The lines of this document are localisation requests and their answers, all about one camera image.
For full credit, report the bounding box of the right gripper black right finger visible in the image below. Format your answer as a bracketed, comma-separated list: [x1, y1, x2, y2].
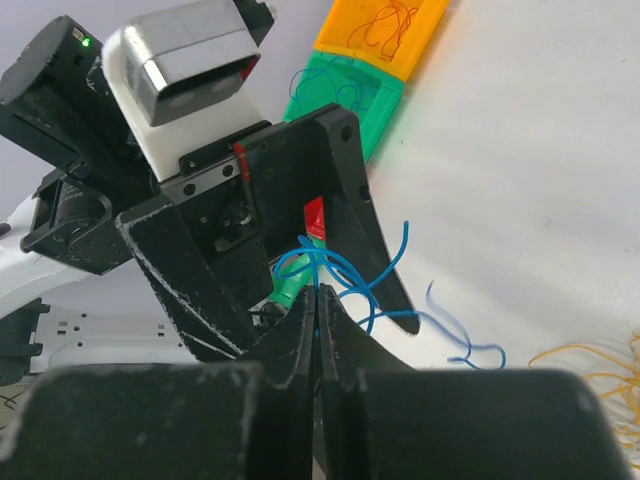
[317, 285, 632, 479]

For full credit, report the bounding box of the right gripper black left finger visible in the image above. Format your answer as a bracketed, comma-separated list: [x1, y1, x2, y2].
[1, 287, 315, 479]

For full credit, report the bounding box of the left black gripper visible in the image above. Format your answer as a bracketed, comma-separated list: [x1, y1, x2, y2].
[115, 104, 391, 361]

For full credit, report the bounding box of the blue thin cable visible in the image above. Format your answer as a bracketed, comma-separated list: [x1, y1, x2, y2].
[273, 220, 506, 370]
[290, 55, 371, 112]

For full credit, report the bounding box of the yellow thin cable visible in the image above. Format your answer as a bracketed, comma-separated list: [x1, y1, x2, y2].
[528, 332, 640, 466]

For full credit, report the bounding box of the orange thin cable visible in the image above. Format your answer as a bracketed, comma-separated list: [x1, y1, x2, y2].
[348, 0, 419, 63]

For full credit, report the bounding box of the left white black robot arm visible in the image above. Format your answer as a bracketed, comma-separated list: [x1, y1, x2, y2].
[1, 1, 420, 361]

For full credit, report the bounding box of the lower green plastic bin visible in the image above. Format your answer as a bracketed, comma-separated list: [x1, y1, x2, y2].
[268, 238, 326, 308]

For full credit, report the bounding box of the green plastic bin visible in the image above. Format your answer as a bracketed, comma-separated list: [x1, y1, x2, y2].
[283, 51, 405, 160]
[268, 238, 326, 308]

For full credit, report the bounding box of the red plastic bin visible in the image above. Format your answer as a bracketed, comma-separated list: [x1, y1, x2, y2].
[304, 196, 327, 241]

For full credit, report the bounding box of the upper green plastic bin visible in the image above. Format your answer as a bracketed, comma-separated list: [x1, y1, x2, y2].
[283, 51, 405, 160]

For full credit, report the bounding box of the orange plastic bin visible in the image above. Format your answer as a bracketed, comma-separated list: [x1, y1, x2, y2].
[314, 0, 449, 81]

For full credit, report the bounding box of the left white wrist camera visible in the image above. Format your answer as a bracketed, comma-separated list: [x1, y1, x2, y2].
[102, 1, 274, 182]

